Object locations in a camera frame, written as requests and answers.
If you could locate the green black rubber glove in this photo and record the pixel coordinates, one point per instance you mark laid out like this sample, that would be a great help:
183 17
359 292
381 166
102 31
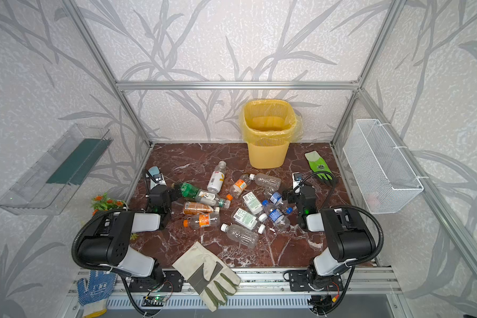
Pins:
317 163

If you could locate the blue dotted knit glove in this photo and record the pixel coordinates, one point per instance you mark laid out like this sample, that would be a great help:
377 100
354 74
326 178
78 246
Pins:
94 292

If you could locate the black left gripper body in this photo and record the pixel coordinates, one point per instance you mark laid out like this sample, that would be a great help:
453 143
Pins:
159 191

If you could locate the orange label bottle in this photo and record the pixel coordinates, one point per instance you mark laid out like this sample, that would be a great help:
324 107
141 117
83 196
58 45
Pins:
202 221
238 187

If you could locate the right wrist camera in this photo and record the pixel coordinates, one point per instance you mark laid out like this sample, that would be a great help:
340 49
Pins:
297 178

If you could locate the clear acrylic wall shelf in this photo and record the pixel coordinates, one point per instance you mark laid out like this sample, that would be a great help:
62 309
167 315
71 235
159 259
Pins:
48 186

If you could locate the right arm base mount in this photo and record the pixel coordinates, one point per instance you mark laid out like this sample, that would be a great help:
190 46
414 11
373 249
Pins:
306 280

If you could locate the beige leather work glove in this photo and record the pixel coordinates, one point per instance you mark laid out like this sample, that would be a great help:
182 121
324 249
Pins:
209 276

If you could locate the clear ribbed bottle front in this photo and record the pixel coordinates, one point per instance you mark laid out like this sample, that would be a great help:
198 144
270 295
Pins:
241 235

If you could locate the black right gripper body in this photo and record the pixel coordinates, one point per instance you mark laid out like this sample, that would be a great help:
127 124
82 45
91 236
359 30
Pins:
302 194

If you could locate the green plastic bottle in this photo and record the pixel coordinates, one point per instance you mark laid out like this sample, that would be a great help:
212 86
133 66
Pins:
187 191

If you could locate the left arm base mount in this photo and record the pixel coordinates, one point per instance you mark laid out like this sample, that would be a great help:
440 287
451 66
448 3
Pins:
169 281

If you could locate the clear bottle white cap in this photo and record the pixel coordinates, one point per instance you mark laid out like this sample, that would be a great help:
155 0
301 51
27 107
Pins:
266 181

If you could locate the blue label bottle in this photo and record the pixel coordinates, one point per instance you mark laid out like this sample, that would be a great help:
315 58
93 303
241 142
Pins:
275 215
277 199

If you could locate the yellow ribbed plastic bin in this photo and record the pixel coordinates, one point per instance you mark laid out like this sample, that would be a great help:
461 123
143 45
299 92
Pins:
267 157

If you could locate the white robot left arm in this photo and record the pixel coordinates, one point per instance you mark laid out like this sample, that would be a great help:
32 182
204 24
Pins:
103 243

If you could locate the white wire mesh basket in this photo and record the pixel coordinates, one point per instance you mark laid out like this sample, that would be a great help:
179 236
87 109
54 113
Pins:
385 179

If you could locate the artificial flower plant pot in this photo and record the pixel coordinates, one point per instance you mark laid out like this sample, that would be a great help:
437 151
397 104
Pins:
103 203

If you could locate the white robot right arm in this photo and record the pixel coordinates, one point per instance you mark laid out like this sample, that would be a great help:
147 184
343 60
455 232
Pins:
354 236

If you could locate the yellow bin liner bag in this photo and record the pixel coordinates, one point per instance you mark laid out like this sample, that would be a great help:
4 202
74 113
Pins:
270 122

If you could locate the white yoghurt bottle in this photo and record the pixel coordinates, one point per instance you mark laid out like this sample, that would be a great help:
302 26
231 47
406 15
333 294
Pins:
217 178

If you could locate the clear bottle bird label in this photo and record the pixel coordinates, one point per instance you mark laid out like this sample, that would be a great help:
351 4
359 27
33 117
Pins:
212 200

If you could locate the brown coffee bottle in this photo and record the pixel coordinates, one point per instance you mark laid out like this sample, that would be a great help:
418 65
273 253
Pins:
195 208

